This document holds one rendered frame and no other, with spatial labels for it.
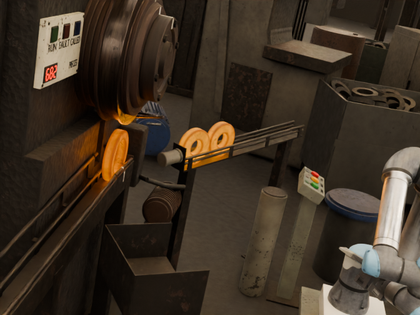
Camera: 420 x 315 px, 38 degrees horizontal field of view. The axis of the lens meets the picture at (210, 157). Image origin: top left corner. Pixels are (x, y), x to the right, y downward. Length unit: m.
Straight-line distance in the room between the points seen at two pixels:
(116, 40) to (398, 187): 0.98
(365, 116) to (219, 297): 1.71
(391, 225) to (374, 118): 2.17
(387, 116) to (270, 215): 1.57
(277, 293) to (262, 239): 0.31
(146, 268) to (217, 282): 1.23
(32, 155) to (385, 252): 1.04
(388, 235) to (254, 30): 2.99
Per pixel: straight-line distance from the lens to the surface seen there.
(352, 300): 2.28
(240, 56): 4.71
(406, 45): 6.26
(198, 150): 2.54
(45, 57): 1.64
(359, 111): 3.99
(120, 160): 2.19
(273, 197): 2.70
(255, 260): 2.83
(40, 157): 1.70
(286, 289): 2.95
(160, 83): 2.06
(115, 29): 1.83
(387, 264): 1.86
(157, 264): 1.79
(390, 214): 1.94
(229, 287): 2.95
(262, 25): 4.64
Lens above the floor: 1.49
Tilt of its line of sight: 19 degrees down
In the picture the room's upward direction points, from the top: 12 degrees clockwise
